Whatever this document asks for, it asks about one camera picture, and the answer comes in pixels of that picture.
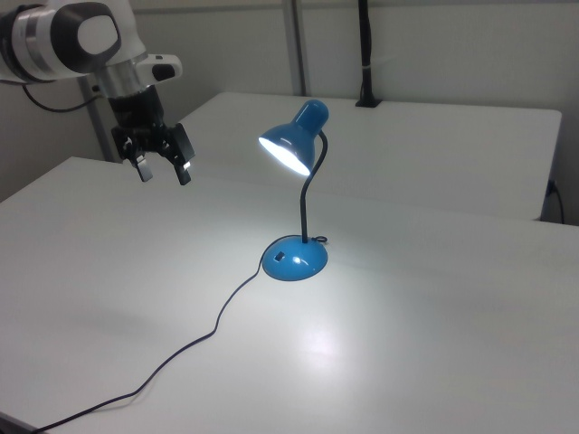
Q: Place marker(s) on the white side table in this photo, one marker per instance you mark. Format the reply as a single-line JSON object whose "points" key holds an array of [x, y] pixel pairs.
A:
{"points": [[407, 149]]}

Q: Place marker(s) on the blue gooseneck desk lamp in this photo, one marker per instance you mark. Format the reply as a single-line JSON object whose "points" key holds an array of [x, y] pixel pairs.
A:
{"points": [[294, 262]]}

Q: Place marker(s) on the black clamped pole, white band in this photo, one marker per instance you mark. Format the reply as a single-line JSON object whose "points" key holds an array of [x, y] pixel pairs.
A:
{"points": [[365, 45]]}

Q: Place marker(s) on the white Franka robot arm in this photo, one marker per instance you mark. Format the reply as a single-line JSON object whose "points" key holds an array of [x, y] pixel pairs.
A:
{"points": [[126, 18]]}

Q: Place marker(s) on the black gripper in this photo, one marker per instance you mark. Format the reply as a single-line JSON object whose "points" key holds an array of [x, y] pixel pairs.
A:
{"points": [[135, 110]]}

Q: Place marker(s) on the grey partition frame post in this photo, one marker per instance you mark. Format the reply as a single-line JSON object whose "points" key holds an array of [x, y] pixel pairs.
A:
{"points": [[97, 131], [295, 45]]}

